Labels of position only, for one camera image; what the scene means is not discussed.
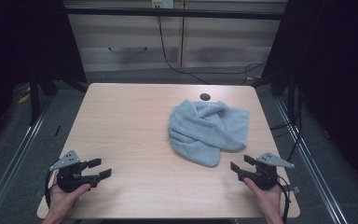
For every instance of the small grey clip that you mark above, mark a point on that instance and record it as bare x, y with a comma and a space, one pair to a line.
295, 189

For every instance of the person's right hand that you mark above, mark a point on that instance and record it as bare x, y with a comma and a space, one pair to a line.
270, 200

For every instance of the black curtain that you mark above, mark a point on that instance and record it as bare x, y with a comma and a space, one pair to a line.
18, 40
338, 77

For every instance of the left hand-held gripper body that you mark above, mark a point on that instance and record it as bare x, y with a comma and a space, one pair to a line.
70, 182

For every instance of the black metal stand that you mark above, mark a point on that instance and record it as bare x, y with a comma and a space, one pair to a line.
34, 99

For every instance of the black horizontal bar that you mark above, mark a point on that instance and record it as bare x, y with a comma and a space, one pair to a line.
167, 13

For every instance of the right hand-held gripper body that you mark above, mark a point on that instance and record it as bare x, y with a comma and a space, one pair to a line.
265, 177

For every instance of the white wall socket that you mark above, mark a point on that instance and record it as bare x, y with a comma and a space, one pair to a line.
164, 3

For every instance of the light blue towel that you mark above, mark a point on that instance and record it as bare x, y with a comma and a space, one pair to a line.
205, 130

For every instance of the small black strip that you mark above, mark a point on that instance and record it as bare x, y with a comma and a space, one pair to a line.
57, 130

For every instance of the yellow floor tape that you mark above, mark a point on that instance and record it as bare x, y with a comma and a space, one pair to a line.
23, 98

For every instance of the person's left hand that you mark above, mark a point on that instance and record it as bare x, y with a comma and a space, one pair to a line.
61, 202

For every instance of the aluminium floor rail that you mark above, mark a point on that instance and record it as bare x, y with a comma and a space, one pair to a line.
310, 158
15, 158

